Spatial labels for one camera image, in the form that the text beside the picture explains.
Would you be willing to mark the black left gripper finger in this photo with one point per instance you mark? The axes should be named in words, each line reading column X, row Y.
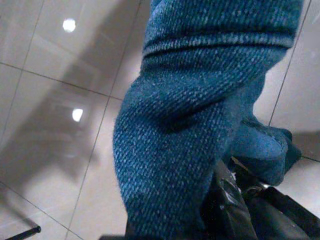
column 227, row 212

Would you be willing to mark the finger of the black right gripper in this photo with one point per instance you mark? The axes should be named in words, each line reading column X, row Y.
column 280, row 215

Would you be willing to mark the blue denim garment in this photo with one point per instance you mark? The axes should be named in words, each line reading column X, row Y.
column 187, row 112

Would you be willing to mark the metal clothes rack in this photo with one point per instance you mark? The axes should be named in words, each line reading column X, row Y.
column 27, row 232

